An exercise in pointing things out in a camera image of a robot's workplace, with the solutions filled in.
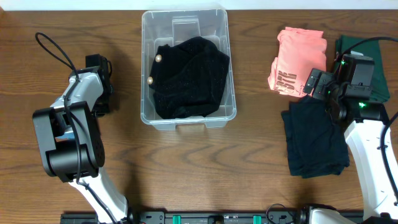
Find dark navy folded garment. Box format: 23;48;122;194
281;96;350;179

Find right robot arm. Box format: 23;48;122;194
304;54;397;223

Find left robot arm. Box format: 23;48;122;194
32;54;133;223

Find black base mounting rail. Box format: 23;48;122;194
60;211;364;224

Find clear plastic storage bin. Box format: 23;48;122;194
141;9;237;131

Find pink folded printed shirt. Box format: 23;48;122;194
267;27;327;98

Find black knit cardigan gold buttons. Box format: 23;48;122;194
149;37;230;119

